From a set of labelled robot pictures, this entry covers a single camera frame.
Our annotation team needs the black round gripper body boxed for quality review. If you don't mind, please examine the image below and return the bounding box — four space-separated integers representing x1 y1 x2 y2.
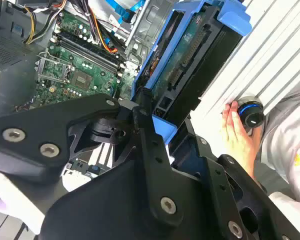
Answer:
38 147 286 240

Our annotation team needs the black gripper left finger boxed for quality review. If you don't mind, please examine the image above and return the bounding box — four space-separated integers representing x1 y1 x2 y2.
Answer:
0 86 188 228

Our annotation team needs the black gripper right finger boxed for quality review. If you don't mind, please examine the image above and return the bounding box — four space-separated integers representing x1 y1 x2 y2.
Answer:
169 117 300 240

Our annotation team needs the round black tool blue ring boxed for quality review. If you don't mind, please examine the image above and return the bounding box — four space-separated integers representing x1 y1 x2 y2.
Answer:
236 93 266 136

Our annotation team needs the hard disk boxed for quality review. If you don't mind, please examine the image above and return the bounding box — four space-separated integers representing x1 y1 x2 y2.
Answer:
130 0 252 146

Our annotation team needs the person's bare hand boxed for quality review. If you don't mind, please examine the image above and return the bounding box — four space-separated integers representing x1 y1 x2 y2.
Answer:
221 100 263 180

